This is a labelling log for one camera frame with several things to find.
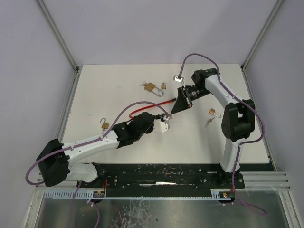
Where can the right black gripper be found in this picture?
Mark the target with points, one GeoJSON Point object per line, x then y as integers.
{"type": "Point", "coordinates": [184, 98]}

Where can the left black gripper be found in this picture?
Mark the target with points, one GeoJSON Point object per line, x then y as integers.
{"type": "Point", "coordinates": [156, 118]}

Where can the red cable lock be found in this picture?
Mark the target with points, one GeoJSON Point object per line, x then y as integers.
{"type": "Point", "coordinates": [131, 115]}

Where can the small brass padlock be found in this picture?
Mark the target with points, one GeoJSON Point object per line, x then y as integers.
{"type": "Point", "coordinates": [163, 86]}
{"type": "Point", "coordinates": [215, 113]}

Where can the brass padlock with key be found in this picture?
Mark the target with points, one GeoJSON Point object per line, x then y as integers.
{"type": "Point", "coordinates": [104, 124]}

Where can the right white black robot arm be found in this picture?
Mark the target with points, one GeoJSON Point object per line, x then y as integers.
{"type": "Point", "coordinates": [238, 120]}

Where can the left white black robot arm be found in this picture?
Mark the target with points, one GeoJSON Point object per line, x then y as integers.
{"type": "Point", "coordinates": [60, 162]}

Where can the loose silver key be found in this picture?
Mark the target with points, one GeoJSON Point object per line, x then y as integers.
{"type": "Point", "coordinates": [209, 121]}

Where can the large brass long-shackle padlock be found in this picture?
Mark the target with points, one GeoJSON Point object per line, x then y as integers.
{"type": "Point", "coordinates": [152, 88]}

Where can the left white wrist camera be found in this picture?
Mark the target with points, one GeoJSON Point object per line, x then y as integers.
{"type": "Point", "coordinates": [161, 126]}

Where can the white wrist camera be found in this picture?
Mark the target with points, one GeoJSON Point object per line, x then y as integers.
{"type": "Point", "coordinates": [179, 79]}
{"type": "Point", "coordinates": [161, 126]}

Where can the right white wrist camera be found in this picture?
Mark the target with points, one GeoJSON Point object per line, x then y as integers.
{"type": "Point", "coordinates": [179, 79]}

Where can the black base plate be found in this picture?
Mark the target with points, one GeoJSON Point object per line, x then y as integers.
{"type": "Point", "coordinates": [162, 180]}

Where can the left aluminium frame post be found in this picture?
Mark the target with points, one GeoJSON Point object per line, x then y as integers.
{"type": "Point", "coordinates": [53, 27]}

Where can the aluminium frame post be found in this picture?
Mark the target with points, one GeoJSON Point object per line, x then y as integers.
{"type": "Point", "coordinates": [266, 26]}
{"type": "Point", "coordinates": [53, 27]}

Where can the grey slotted cable duct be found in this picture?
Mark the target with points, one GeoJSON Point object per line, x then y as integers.
{"type": "Point", "coordinates": [80, 194]}

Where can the right aluminium frame post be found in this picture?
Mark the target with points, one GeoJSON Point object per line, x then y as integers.
{"type": "Point", "coordinates": [266, 26]}

